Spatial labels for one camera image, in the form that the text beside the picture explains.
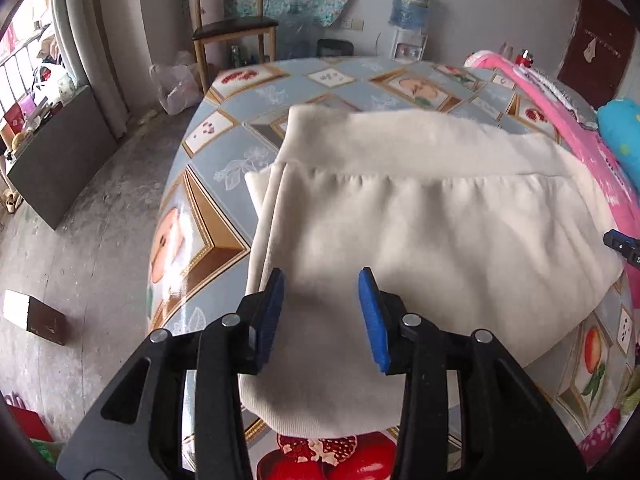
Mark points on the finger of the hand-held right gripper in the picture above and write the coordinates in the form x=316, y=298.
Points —
x=625, y=247

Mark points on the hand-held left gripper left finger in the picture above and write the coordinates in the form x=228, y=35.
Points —
x=270, y=320

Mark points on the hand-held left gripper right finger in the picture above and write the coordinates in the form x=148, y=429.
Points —
x=372, y=320

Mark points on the cream zip jacket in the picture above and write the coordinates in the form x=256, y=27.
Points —
x=425, y=235

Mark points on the pink floral blanket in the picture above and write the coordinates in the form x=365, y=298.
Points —
x=600, y=170

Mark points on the blue striped pillow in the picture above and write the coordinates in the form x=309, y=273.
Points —
x=622, y=130

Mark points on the grey patterned mat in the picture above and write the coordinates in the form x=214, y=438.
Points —
x=575, y=100

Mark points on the fruit print tablecloth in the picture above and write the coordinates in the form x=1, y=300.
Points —
x=225, y=145

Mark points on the red jar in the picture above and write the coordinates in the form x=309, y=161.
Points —
x=523, y=59

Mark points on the brown box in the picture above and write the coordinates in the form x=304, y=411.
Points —
x=45, y=320

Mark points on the glass jar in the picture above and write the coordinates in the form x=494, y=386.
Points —
x=506, y=51

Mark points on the clear plastic bag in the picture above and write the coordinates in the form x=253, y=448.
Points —
x=175, y=87

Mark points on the red flat box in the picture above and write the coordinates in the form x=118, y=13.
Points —
x=27, y=422

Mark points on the grey low cabinet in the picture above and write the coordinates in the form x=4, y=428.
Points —
x=60, y=160

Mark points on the green bottle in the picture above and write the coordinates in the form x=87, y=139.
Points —
x=234, y=56

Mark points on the white water dispenser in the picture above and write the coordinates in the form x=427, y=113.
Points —
x=407, y=47

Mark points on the clear empty water jug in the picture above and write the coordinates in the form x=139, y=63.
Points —
x=295, y=35

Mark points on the wooden chair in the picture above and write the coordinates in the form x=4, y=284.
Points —
x=232, y=27

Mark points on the blue water dispenser bottle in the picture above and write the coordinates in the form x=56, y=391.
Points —
x=410, y=5

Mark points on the white plastic bag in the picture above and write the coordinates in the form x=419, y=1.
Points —
x=50, y=82

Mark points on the grey curtain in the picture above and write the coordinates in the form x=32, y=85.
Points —
x=85, y=35

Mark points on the white wall socket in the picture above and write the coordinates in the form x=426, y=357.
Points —
x=352, y=24

